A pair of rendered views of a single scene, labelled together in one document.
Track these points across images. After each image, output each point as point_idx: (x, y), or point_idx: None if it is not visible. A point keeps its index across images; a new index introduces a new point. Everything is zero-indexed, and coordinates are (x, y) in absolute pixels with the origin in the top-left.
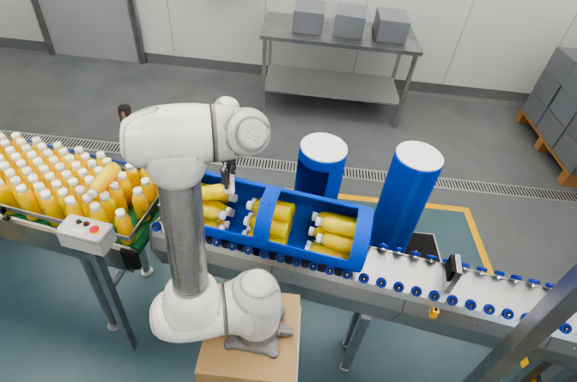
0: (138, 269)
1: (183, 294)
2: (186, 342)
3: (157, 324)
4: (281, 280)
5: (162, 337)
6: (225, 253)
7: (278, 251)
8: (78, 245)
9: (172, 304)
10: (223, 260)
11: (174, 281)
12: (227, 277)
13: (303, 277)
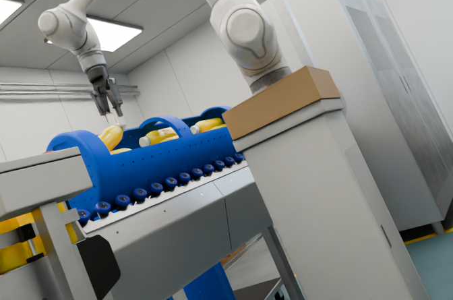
0: (118, 276)
1: None
2: (275, 30)
3: (253, 5)
4: (230, 191)
5: (266, 16)
6: (174, 195)
7: (205, 147)
8: (44, 180)
9: None
10: (179, 206)
11: None
12: (193, 274)
13: (236, 176)
